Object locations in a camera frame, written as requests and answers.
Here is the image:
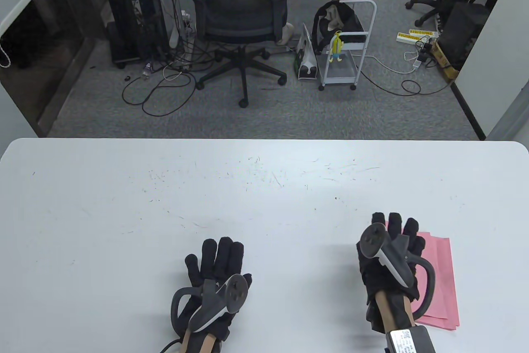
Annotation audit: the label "person's left hand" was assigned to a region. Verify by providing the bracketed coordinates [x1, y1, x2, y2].
[176, 237, 253, 342]

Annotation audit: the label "person's right hand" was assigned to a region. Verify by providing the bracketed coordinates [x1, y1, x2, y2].
[356, 212, 426, 333]

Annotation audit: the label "person's left forearm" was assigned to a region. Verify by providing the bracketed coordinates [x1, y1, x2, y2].
[179, 325, 219, 353]

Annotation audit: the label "grey left hand controller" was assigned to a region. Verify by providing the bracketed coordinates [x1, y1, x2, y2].
[170, 274, 249, 335]

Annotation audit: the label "cardboard box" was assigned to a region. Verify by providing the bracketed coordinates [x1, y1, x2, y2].
[429, 41, 460, 82]

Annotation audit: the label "white rolling cart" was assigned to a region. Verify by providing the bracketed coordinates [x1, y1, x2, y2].
[317, 0, 378, 91]

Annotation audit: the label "yellow hanging toy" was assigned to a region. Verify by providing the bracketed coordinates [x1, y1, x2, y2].
[329, 30, 346, 63]

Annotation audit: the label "white green shopping bag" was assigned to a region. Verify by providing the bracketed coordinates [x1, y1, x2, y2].
[294, 22, 320, 80]

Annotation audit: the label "black backpack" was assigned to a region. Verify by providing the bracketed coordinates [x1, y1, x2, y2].
[436, 1, 491, 70]

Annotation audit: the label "black bag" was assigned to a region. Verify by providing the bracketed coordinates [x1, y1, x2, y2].
[312, 1, 367, 55]

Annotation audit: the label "black computer tower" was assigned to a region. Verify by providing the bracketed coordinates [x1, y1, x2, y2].
[102, 0, 175, 70]

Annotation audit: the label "white cable with charger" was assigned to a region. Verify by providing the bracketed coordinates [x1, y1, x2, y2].
[359, 51, 422, 76]

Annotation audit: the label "tangle of black cables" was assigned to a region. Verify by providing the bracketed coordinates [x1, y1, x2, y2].
[121, 39, 207, 118]

